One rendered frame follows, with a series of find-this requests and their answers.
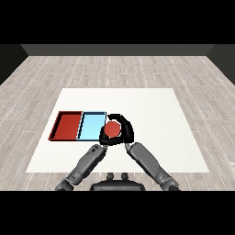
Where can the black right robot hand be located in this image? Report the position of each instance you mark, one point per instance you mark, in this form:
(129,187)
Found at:
(130,130)

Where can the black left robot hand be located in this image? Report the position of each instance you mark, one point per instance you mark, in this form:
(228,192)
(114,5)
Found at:
(107,141)

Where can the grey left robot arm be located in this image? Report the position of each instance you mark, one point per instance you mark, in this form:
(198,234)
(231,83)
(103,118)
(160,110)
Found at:
(87,162)

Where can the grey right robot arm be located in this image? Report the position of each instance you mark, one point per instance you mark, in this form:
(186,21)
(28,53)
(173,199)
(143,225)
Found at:
(150,163)

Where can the shallow light blue open box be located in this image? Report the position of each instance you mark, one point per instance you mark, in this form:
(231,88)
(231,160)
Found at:
(90,126)

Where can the shallow red open box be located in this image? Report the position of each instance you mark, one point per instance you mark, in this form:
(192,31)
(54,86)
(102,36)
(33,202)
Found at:
(65,126)

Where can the dark grey robot body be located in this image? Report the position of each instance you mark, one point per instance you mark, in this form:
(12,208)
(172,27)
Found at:
(117,185)

